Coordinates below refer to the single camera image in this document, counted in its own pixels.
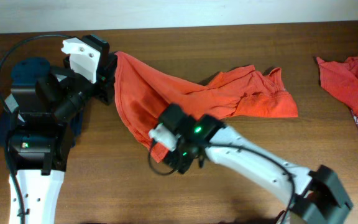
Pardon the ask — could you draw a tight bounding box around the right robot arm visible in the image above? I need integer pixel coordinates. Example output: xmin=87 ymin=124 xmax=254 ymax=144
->
xmin=149 ymin=104 xmax=354 ymax=223

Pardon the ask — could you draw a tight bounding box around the orange soccer t-shirt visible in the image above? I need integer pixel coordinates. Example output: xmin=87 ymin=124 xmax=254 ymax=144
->
xmin=114 ymin=52 xmax=298 ymax=147

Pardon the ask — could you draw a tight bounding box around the dark navy folded garment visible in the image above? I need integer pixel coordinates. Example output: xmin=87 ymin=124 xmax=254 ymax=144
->
xmin=0 ymin=105 xmax=85 ymax=147

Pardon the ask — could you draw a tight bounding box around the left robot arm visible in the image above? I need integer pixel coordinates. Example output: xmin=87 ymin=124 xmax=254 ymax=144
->
xmin=4 ymin=34 xmax=117 ymax=223

